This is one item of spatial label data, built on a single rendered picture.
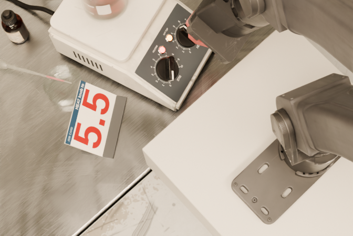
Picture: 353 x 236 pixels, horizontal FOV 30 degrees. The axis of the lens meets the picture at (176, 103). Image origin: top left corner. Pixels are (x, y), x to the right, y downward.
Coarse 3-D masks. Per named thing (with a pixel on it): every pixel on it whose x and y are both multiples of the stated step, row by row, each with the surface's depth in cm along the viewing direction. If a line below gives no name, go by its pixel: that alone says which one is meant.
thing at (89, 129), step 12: (84, 96) 89; (96, 96) 90; (108, 96) 91; (84, 108) 89; (96, 108) 90; (108, 108) 91; (84, 120) 88; (96, 120) 89; (84, 132) 88; (96, 132) 89; (84, 144) 88; (96, 144) 89
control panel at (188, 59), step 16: (176, 16) 89; (160, 32) 88; (176, 48) 89; (192, 48) 90; (208, 48) 91; (144, 64) 87; (192, 64) 90; (160, 80) 88; (176, 80) 89; (176, 96) 89
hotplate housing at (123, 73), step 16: (176, 0) 90; (160, 16) 89; (48, 32) 89; (64, 48) 91; (80, 48) 88; (144, 48) 87; (96, 64) 89; (112, 64) 87; (128, 64) 86; (128, 80) 88; (144, 80) 87; (192, 80) 90; (160, 96) 88
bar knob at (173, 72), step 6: (162, 60) 88; (168, 60) 87; (174, 60) 89; (156, 66) 88; (162, 66) 88; (168, 66) 87; (174, 66) 87; (162, 72) 88; (168, 72) 87; (174, 72) 87; (162, 78) 88; (168, 78) 87; (174, 78) 87
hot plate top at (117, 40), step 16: (64, 0) 88; (128, 0) 88; (144, 0) 88; (160, 0) 87; (64, 16) 87; (80, 16) 87; (128, 16) 87; (144, 16) 87; (64, 32) 86; (80, 32) 86; (96, 32) 86; (112, 32) 86; (128, 32) 86; (144, 32) 86; (96, 48) 85; (112, 48) 85; (128, 48) 85
